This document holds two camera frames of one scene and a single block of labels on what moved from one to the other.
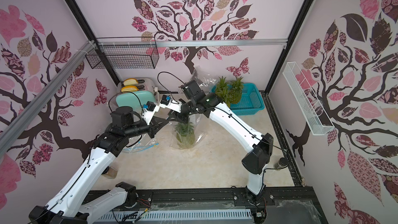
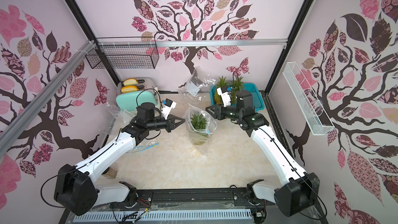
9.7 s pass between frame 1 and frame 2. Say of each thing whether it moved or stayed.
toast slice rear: stayed
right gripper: moved
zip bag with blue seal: stayed
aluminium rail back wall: stayed
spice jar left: stayed
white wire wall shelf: stayed
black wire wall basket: stayed
